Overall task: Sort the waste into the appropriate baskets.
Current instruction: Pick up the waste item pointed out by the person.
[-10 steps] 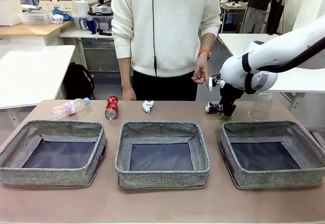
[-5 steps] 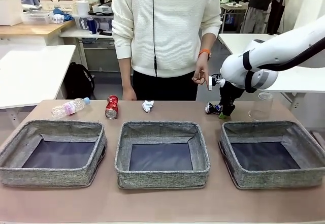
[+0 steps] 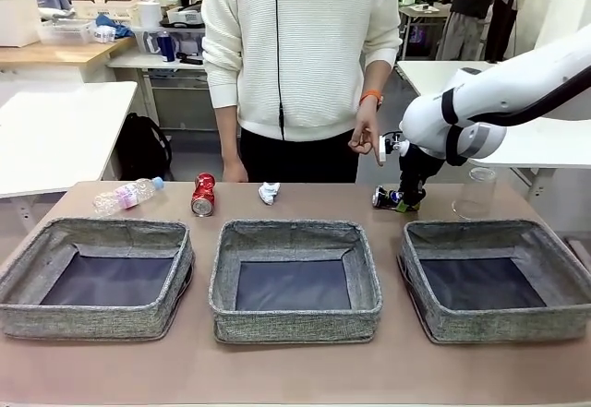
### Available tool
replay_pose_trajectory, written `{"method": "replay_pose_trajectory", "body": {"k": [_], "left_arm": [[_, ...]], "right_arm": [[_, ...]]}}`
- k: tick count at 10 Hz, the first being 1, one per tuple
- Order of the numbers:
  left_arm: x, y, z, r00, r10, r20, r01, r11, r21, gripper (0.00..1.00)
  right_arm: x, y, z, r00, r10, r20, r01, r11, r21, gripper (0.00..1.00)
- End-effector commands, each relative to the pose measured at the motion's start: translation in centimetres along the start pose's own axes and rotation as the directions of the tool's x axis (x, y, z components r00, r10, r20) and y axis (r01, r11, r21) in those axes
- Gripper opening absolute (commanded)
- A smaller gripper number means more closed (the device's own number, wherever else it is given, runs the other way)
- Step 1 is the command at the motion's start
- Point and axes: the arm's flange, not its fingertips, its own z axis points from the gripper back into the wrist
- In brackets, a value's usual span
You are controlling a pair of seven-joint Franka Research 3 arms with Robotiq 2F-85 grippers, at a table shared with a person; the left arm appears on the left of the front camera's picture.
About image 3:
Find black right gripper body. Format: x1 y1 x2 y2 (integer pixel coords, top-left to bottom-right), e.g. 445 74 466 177
397 144 447 195

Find crushed black soda can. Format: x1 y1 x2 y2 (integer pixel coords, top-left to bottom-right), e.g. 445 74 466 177
371 185 407 210

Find clear plastic cup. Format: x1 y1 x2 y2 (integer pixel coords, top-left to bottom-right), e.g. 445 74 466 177
451 166 499 219

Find crushed red soda can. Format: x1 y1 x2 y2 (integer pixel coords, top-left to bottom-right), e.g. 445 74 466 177
190 172 218 218

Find clear plastic bottle pink label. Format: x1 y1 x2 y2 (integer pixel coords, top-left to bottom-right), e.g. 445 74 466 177
92 176 166 217

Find person's left forearm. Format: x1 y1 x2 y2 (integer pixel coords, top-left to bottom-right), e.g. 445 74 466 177
362 60 397 98

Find person's right forearm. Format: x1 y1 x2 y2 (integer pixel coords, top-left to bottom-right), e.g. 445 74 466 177
214 104 242 160

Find person's left hand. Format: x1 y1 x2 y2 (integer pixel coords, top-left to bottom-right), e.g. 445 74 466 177
348 102 383 156

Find person's right hand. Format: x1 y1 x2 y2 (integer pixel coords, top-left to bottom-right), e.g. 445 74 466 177
221 155 250 184

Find person's black trousers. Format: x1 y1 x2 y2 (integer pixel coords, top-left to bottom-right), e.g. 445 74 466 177
239 127 361 185

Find crumpled white paper ball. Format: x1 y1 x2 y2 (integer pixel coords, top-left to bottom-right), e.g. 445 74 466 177
257 181 282 206

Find grey woven fabric basket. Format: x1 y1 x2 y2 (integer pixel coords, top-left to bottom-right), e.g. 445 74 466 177
0 216 195 341
207 220 384 346
397 219 591 346

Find person torso white sweater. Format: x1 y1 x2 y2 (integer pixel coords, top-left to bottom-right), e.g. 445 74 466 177
201 0 403 143

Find background person dark clothes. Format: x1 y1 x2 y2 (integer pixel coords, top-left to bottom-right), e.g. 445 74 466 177
436 0 525 63

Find black backpack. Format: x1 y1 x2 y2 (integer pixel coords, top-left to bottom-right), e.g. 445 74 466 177
117 112 173 181

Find blue drink bottle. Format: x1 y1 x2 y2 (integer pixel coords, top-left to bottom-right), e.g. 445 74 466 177
157 30 177 63

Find white table with clutter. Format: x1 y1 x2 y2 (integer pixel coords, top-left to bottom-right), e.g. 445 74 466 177
106 46 209 72

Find white paper roll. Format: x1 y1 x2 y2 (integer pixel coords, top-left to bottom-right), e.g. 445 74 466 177
137 0 162 28

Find blue cloth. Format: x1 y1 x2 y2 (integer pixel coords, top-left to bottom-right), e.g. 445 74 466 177
94 13 136 39

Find white lattice basket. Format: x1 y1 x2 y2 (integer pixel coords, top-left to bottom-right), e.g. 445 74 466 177
71 0 140 26

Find large white table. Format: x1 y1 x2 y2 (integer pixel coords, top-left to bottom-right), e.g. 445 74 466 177
0 80 139 200

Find clear plastic crate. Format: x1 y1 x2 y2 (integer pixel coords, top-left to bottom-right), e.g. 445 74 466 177
39 18 96 47

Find wooden top table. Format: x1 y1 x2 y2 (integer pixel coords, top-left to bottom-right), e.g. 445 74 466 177
0 35 136 81

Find white storage bin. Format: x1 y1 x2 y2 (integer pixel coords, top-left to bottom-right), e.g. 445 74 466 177
0 0 42 48

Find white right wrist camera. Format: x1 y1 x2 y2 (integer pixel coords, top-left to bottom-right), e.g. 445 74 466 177
377 132 410 164

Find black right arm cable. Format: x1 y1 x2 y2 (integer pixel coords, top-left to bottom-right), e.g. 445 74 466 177
440 58 591 168

